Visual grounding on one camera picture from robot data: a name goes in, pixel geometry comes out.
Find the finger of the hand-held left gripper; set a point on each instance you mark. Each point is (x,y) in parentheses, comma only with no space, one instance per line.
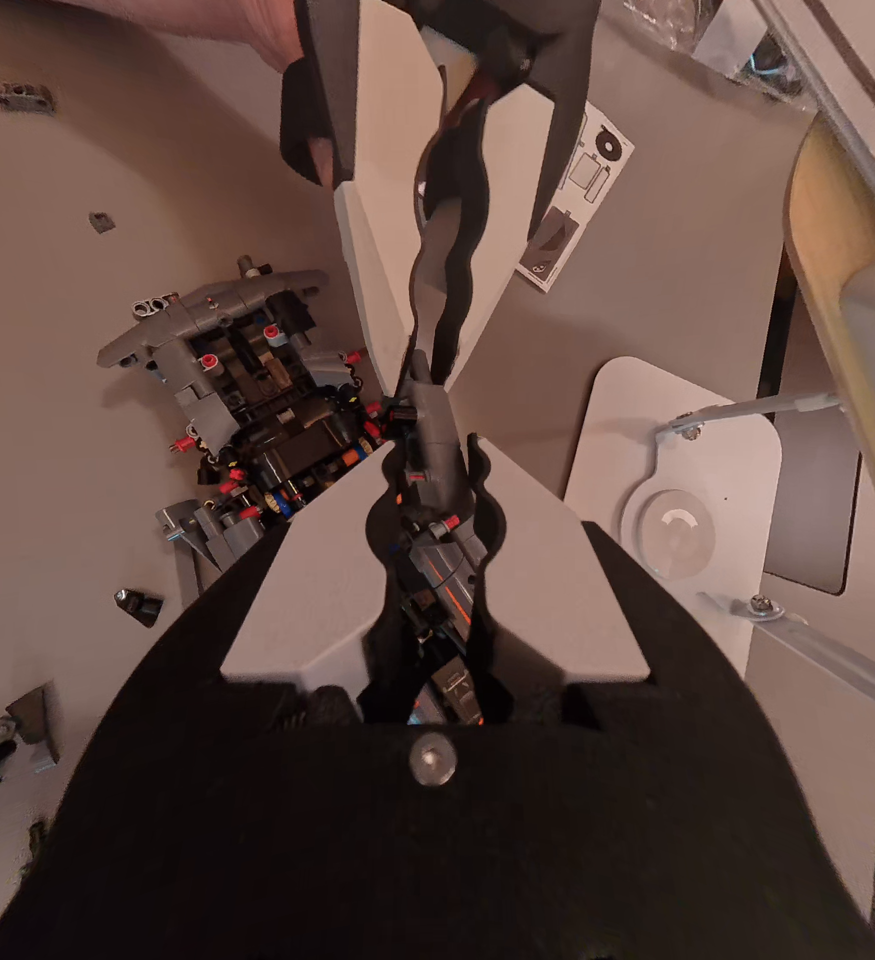
(381,225)
(512,210)

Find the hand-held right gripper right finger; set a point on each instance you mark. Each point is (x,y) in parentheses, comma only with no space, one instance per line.
(565,600)

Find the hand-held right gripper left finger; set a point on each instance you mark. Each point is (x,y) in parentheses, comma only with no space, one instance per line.
(310,600)

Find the large grey lego vehicle model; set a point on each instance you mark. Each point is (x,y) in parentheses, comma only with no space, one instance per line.
(272,390)

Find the grey lego cylinder assembly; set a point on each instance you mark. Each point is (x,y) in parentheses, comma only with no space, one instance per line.
(434,435)

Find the lego sticker sheet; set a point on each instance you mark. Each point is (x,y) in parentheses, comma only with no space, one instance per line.
(587,195)

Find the black angled lego piece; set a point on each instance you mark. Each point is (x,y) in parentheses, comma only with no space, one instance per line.
(141,607)

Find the small grey lego piece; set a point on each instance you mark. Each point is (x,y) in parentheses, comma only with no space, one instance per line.
(101,223)

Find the lego instruction booklet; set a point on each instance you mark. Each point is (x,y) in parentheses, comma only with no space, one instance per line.
(842,90)

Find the short grey lego beam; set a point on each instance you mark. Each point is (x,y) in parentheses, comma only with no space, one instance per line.
(25,97)

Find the person's left hand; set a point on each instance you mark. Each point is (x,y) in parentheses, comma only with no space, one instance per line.
(257,30)

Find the clear plastic parts bag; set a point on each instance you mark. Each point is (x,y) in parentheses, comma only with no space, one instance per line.
(722,37)

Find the white flat board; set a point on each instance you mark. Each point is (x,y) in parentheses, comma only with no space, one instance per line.
(617,420)

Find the small raised wooden table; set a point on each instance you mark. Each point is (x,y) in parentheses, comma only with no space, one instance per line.
(835,247)

